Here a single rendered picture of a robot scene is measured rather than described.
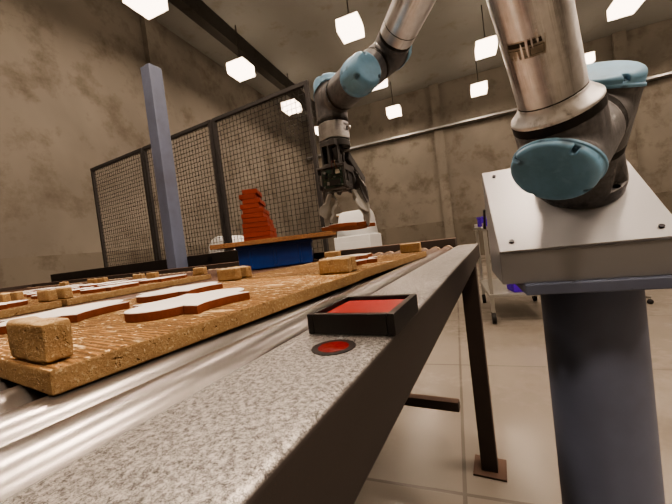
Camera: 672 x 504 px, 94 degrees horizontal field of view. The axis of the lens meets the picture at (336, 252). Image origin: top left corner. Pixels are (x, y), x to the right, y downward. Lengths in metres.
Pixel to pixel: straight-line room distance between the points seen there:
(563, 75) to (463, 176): 11.23
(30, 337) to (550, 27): 0.58
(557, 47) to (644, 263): 0.39
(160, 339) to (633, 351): 0.76
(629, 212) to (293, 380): 0.69
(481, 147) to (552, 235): 11.26
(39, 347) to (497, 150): 11.89
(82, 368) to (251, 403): 0.12
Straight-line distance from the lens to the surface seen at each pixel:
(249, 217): 1.52
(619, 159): 0.77
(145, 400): 0.22
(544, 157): 0.56
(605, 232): 0.73
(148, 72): 2.86
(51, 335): 0.26
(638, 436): 0.87
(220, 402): 0.19
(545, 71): 0.54
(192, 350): 0.29
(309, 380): 0.19
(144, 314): 0.36
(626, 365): 0.81
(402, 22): 0.77
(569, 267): 0.71
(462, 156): 11.87
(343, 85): 0.73
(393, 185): 11.92
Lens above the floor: 0.99
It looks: 2 degrees down
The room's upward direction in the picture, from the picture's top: 7 degrees counter-clockwise
